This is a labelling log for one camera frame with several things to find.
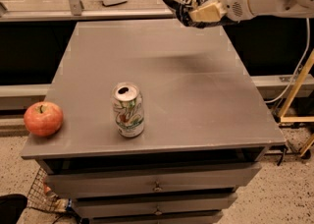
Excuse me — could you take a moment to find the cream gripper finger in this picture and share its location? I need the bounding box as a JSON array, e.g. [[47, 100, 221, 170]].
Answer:
[[189, 0, 227, 23]]

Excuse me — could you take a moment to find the blue chip bag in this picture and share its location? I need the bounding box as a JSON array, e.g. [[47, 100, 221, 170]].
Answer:
[[162, 0, 235, 28]]

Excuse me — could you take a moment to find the white green 7up can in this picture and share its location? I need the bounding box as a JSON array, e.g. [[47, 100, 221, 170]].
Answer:
[[111, 83, 144, 138]]

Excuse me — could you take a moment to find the grey drawer cabinet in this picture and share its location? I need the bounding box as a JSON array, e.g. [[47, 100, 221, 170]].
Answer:
[[21, 17, 287, 224]]

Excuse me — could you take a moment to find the yellow wooden stand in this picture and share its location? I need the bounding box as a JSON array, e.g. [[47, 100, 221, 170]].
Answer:
[[277, 50, 314, 159]]

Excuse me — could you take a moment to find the red apple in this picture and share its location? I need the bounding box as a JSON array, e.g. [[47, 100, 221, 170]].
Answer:
[[24, 101, 64, 137]]

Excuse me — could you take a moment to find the bottom grey drawer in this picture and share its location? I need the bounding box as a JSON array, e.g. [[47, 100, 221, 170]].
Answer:
[[87, 211, 225, 224]]

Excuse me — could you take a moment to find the grey drawer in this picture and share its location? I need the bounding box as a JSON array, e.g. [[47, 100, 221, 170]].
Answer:
[[73, 193, 237, 218], [87, 211, 225, 224], [46, 162, 261, 198]]

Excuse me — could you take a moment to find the top grey drawer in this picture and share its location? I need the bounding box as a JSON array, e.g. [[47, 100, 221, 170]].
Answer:
[[46, 162, 261, 198]]

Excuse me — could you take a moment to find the middle grey drawer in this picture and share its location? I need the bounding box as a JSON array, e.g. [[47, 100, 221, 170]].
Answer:
[[73, 193, 237, 218]]

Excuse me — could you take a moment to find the black object bottom left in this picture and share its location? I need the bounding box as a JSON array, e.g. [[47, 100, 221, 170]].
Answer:
[[0, 194, 27, 224]]

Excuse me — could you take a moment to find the wire basket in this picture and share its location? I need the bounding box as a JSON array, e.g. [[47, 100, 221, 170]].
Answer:
[[27, 168, 71, 213]]

